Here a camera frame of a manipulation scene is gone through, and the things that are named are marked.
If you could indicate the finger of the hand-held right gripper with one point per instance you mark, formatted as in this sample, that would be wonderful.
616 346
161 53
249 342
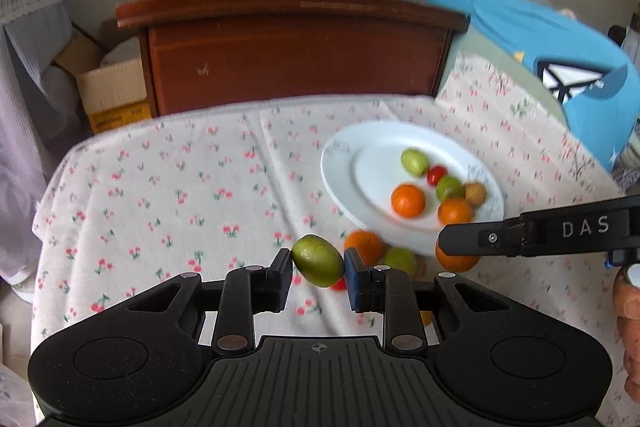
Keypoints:
465 239

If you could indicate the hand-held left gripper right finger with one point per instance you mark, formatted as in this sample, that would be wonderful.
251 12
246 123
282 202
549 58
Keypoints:
352 278

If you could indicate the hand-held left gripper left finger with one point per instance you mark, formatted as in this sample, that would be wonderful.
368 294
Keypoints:
285 269

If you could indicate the brown kiwi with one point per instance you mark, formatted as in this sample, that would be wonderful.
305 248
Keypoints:
475 194

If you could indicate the spotted green jujube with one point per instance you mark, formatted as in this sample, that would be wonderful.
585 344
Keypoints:
448 188

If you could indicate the white plate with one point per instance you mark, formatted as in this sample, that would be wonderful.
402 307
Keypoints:
370 172

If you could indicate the person's right hand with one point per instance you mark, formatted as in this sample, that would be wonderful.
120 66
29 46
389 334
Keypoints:
631 307

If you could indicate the cherry print tablecloth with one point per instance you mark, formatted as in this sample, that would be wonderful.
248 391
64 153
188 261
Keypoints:
175 187

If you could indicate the pale green bedsheet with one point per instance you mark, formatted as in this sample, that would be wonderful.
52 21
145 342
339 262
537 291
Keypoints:
480 67

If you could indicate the blue printed blanket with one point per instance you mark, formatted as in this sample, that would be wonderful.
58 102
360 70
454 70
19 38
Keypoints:
550 57

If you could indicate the brown wooden headboard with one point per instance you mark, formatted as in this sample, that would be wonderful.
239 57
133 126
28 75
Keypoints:
300 52

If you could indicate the open cardboard box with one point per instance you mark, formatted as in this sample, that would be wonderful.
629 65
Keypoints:
115 92

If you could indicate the white curved sheet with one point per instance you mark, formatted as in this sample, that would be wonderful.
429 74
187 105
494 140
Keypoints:
122 54

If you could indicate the lilac waffle cloth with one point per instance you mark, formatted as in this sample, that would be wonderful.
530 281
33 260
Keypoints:
25 167

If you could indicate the grey striped cloth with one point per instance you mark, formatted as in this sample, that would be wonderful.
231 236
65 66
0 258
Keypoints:
40 47

